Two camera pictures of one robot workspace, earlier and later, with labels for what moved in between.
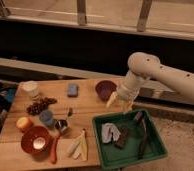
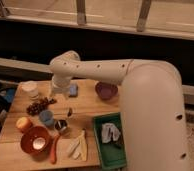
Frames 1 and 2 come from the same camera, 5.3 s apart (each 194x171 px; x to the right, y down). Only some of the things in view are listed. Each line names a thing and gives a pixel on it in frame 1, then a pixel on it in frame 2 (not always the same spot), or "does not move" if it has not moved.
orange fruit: x=23 y=122 does not move
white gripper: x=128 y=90 to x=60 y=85
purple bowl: x=105 y=88 does not move
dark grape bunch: x=40 y=105 does not move
